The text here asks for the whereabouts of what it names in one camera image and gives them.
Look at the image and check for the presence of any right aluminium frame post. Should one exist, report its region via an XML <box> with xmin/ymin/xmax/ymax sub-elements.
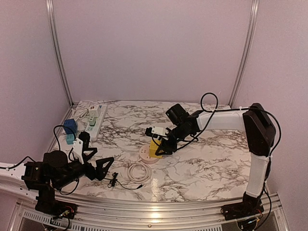
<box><xmin>228</xmin><ymin>0</ymin><xmax>260</xmax><ymax>107</ymax></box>

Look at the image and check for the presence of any white cube socket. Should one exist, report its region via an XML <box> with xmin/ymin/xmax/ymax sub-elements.
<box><xmin>89</xmin><ymin>105</ymin><xmax>101</xmax><ymax>117</ymax></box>

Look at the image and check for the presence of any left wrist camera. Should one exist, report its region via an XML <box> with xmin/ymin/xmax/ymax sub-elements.
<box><xmin>73</xmin><ymin>131</ymin><xmax>90</xmax><ymax>164</ymax></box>

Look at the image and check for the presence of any pink round power strip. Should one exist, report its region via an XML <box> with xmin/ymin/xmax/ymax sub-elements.
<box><xmin>123</xmin><ymin>145</ymin><xmax>159</xmax><ymax>183</ymax></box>

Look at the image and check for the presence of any teal power strip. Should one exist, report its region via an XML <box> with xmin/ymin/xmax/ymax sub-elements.
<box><xmin>65</xmin><ymin>133</ymin><xmax>76</xmax><ymax>145</ymax></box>

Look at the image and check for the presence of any left aluminium frame post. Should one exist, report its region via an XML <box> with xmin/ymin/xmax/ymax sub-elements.
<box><xmin>46</xmin><ymin>0</ymin><xmax>74</xmax><ymax>107</ymax></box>

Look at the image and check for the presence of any blue cube socket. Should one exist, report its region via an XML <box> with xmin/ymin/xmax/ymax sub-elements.
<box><xmin>63</xmin><ymin>119</ymin><xmax>77</xmax><ymax>134</ymax></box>

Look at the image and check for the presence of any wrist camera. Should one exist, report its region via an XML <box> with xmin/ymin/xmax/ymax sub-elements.
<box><xmin>145</xmin><ymin>126</ymin><xmax>168</xmax><ymax>138</ymax></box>
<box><xmin>73</xmin><ymin>131</ymin><xmax>90</xmax><ymax>164</ymax></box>

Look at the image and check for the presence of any yellow cube socket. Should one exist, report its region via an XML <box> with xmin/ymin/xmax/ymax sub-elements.
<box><xmin>149</xmin><ymin>140</ymin><xmax>162</xmax><ymax>158</ymax></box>

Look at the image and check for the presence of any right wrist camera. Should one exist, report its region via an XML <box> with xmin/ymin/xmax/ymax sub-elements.
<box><xmin>145</xmin><ymin>126</ymin><xmax>168</xmax><ymax>138</ymax></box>

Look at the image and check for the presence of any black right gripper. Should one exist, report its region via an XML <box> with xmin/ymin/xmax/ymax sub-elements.
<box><xmin>156</xmin><ymin>126</ymin><xmax>191</xmax><ymax>157</ymax></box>

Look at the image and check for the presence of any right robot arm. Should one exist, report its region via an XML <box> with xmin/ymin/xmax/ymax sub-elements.
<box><xmin>151</xmin><ymin>125</ymin><xmax>251</xmax><ymax>202</ymax></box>

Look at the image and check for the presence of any long white power strip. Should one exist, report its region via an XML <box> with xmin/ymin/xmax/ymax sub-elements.
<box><xmin>85</xmin><ymin>104</ymin><xmax>107</xmax><ymax>141</ymax></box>

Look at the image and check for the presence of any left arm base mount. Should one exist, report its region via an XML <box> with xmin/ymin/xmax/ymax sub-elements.
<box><xmin>35</xmin><ymin>188</ymin><xmax>77</xmax><ymax>219</ymax></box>

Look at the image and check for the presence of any black power adapter with cable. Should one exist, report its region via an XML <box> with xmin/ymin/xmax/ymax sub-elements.
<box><xmin>106</xmin><ymin>172</ymin><xmax>144</xmax><ymax>190</ymax></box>

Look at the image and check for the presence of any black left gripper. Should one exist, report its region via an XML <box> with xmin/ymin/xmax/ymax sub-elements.
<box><xmin>54</xmin><ymin>148</ymin><xmax>114</xmax><ymax>190</ymax></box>

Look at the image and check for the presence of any aluminium frame post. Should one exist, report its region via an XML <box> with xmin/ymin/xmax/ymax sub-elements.
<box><xmin>228</xmin><ymin>0</ymin><xmax>260</xmax><ymax>107</ymax></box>
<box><xmin>46</xmin><ymin>0</ymin><xmax>74</xmax><ymax>107</ymax></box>

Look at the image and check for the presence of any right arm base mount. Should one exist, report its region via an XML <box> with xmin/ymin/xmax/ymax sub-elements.
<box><xmin>220</xmin><ymin>193</ymin><xmax>264</xmax><ymax>220</ymax></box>

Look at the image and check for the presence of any white power strip cable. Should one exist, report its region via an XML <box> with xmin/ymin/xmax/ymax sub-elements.
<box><xmin>73</xmin><ymin>107</ymin><xmax>90</xmax><ymax>120</ymax></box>

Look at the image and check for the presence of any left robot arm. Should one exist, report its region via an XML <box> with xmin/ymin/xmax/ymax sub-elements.
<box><xmin>0</xmin><ymin>148</ymin><xmax>114</xmax><ymax>214</ymax></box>

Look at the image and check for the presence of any front aluminium rail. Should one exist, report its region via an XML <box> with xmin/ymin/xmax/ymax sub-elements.
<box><xmin>7</xmin><ymin>190</ymin><xmax>289</xmax><ymax>231</ymax></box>

